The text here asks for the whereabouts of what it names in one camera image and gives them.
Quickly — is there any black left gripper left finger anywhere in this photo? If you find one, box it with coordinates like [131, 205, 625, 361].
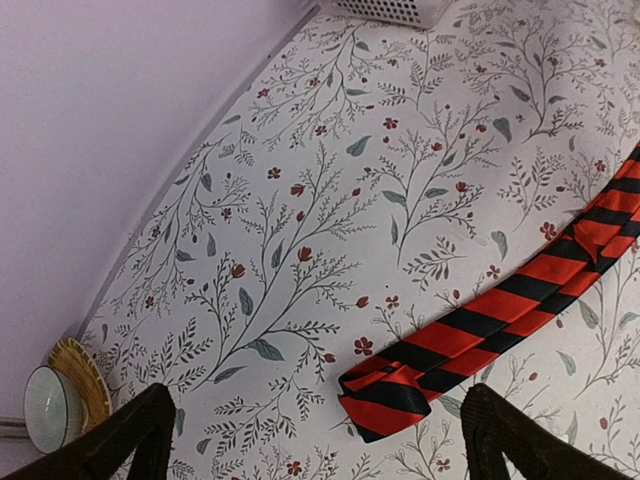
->
[6, 383, 175, 480]

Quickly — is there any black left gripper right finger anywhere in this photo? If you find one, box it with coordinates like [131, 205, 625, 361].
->
[460, 383, 626, 480]

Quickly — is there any red black striped tie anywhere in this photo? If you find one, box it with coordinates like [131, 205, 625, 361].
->
[339, 150, 639, 443]

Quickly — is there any light blue bowl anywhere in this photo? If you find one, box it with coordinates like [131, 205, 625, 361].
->
[23, 365, 87, 454]

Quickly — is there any yellow woven coaster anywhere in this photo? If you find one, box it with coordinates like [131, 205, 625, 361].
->
[48, 337, 113, 434]

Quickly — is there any floral patterned table mat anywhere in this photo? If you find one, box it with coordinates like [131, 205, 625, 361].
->
[83, 1, 639, 479]

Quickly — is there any white perforated plastic basket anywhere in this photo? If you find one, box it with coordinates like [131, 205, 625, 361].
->
[319, 0, 452, 29]

